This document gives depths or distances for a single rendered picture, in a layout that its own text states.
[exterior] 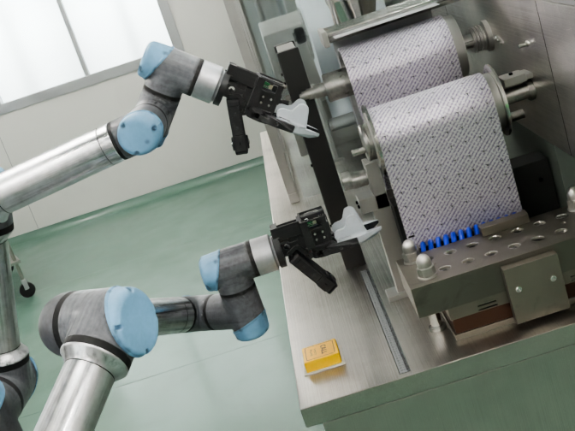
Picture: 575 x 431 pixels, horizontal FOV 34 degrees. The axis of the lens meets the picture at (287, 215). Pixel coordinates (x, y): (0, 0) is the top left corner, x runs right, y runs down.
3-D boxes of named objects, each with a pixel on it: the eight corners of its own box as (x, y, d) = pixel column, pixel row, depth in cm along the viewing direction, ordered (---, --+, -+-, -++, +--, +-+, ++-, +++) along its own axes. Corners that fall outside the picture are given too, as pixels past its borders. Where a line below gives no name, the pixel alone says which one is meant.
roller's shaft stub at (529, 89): (498, 108, 187) (493, 87, 186) (531, 97, 187) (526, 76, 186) (504, 111, 183) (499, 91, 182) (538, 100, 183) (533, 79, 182)
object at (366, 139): (354, 119, 186) (363, 138, 180) (364, 115, 186) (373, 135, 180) (363, 149, 191) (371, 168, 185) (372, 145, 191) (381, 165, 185)
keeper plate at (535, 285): (514, 320, 170) (500, 266, 167) (566, 304, 170) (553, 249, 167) (518, 325, 168) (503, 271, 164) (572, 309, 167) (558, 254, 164)
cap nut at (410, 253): (402, 260, 181) (395, 239, 180) (420, 255, 181) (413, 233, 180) (406, 267, 178) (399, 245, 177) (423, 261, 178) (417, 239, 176)
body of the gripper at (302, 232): (328, 215, 180) (269, 233, 180) (340, 254, 182) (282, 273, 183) (324, 203, 187) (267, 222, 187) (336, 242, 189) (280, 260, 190)
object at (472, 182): (411, 252, 187) (385, 167, 181) (523, 216, 186) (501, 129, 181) (411, 253, 186) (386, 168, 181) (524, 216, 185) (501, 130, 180)
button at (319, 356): (305, 358, 185) (300, 348, 184) (338, 348, 184) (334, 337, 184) (307, 374, 178) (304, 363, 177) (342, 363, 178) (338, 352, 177)
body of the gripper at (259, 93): (287, 88, 176) (228, 64, 174) (270, 130, 178) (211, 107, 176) (286, 82, 183) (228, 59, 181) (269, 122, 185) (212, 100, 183)
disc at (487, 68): (494, 127, 194) (477, 60, 190) (496, 127, 194) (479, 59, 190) (515, 143, 180) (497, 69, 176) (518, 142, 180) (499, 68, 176)
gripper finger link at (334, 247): (357, 239, 180) (313, 251, 181) (358, 247, 180) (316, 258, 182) (357, 231, 184) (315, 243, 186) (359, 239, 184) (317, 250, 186)
